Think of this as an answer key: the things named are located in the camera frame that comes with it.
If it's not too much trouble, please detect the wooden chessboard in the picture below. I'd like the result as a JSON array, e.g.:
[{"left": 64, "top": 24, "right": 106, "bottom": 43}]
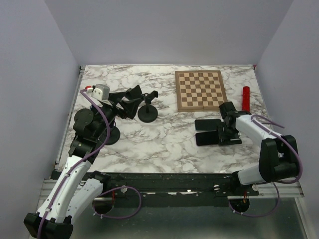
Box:
[{"left": 175, "top": 70, "right": 228, "bottom": 112}]

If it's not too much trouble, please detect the black round-base clamp stand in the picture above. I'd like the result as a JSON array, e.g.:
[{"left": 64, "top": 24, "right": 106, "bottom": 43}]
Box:
[{"left": 138, "top": 91, "right": 158, "bottom": 123}]

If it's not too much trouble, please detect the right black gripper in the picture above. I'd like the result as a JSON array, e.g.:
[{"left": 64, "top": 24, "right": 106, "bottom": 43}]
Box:
[{"left": 217, "top": 121, "right": 242, "bottom": 146}]

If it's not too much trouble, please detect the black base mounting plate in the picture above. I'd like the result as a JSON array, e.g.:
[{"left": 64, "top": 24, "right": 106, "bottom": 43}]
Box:
[{"left": 83, "top": 171, "right": 259, "bottom": 208}]

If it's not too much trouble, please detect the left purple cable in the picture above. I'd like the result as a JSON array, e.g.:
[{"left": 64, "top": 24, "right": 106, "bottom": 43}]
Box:
[{"left": 38, "top": 89, "right": 143, "bottom": 239}]

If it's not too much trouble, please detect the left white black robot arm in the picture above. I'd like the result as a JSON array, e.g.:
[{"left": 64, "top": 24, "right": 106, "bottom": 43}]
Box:
[{"left": 24, "top": 84, "right": 143, "bottom": 239}]

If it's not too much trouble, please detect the black round-base stand left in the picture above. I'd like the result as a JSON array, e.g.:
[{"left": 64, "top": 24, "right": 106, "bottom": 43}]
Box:
[{"left": 106, "top": 125, "right": 121, "bottom": 145}]

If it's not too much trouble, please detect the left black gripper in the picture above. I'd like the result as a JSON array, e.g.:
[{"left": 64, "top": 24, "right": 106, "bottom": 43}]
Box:
[{"left": 93, "top": 92, "right": 142, "bottom": 139}]

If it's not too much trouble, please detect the black wedge phone stand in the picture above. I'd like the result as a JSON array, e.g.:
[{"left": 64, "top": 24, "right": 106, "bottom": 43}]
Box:
[{"left": 125, "top": 89, "right": 133, "bottom": 99}]

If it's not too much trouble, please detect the aluminium rail frame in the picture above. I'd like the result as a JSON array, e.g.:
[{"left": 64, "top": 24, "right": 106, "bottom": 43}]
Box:
[{"left": 24, "top": 65, "right": 310, "bottom": 239}]

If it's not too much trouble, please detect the pink phone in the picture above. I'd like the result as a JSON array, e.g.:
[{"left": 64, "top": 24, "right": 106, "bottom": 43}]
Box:
[{"left": 195, "top": 131, "right": 219, "bottom": 146}]

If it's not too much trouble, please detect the blue phone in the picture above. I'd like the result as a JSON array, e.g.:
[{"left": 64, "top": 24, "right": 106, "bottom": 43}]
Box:
[{"left": 195, "top": 119, "right": 222, "bottom": 131}]

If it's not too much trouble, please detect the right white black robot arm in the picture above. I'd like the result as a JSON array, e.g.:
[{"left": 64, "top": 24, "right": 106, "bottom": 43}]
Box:
[{"left": 217, "top": 102, "right": 303, "bottom": 195}]

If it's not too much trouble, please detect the red grey microphone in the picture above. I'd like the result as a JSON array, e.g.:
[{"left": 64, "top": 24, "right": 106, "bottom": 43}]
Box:
[{"left": 242, "top": 86, "right": 250, "bottom": 112}]

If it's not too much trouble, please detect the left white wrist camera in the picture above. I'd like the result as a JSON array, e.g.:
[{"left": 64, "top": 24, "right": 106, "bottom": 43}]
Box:
[{"left": 85, "top": 84, "right": 110, "bottom": 101}]

